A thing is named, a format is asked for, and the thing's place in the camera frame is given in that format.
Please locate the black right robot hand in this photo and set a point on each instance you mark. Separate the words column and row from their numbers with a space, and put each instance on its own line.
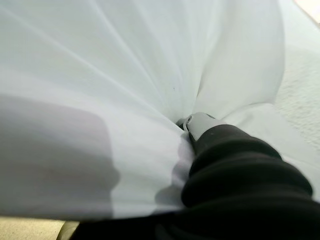
column 237, row 175

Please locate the white duvet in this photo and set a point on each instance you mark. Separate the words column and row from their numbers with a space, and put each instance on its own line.
column 112, row 87

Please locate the beige textured fringed throw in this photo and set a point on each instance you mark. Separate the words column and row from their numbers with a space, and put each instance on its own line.
column 305, row 87

